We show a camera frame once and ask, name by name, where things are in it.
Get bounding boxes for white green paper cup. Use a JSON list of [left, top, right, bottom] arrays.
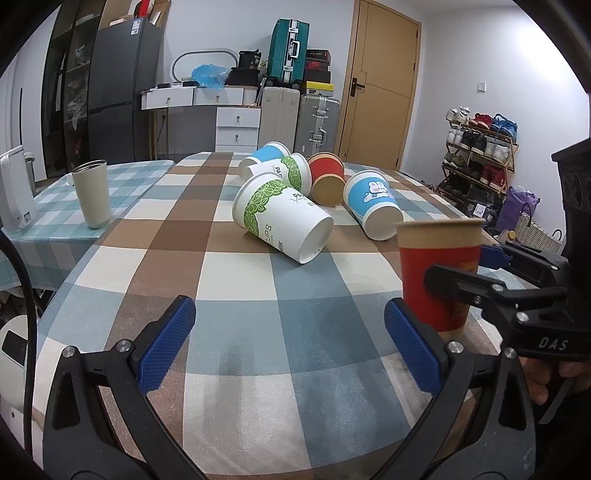
[[238, 153, 311, 196], [232, 172, 335, 265]]

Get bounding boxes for stacked shoe boxes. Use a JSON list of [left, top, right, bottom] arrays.
[[301, 49, 335, 97]]

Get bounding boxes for far blue paper cup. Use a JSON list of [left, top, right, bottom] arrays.
[[238, 141, 290, 180]]

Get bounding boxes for red kraft paper cup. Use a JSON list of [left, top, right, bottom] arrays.
[[397, 219, 483, 340]]

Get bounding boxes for oval mirror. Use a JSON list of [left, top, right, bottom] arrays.
[[169, 48, 238, 89]]

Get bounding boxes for black refrigerator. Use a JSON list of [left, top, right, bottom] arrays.
[[87, 18, 162, 164]]

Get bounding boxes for far red paper cup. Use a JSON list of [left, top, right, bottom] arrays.
[[308, 152, 346, 207]]

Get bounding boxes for light blue checked tablecloth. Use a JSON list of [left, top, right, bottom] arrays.
[[8, 160, 173, 291]]

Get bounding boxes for beige tumbler mug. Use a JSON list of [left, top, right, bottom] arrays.
[[71, 160, 111, 229]]

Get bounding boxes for teal suitcase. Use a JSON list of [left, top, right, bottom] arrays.
[[266, 19, 310, 89]]

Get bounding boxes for white drawer desk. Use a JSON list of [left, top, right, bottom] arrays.
[[140, 84, 260, 159]]

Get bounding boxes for person's right hand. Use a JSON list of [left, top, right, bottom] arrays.
[[520, 357, 591, 405]]

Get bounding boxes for near white green paper cup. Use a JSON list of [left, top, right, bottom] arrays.
[[232, 172, 335, 265]]

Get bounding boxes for white electric kettle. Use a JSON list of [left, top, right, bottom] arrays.
[[1, 145, 37, 232]]

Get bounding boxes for wooden door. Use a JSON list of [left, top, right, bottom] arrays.
[[335, 1, 422, 170]]

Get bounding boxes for plaid tablecloth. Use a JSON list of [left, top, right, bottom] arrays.
[[32, 150, 528, 480]]

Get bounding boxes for beige suitcase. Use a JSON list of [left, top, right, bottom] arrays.
[[259, 87, 301, 151]]

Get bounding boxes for black bag on desk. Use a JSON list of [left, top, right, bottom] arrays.
[[225, 49, 262, 87]]

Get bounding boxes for blue plastic bag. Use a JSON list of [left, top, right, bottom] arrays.
[[191, 64, 230, 90]]

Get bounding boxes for far white green paper cup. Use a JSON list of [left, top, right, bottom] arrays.
[[238, 153, 311, 196]]

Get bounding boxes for blue rabbit paper cup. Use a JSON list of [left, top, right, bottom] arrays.
[[344, 170, 404, 241]]

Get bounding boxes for dark glass display cabinet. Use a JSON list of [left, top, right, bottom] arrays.
[[41, 0, 128, 178]]

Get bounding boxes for purple bag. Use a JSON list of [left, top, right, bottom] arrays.
[[495, 186, 540, 232]]

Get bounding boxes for silver suitcase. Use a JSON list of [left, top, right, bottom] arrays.
[[294, 95, 341, 158]]

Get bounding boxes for shoe rack with shoes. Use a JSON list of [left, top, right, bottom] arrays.
[[438, 106, 519, 222]]

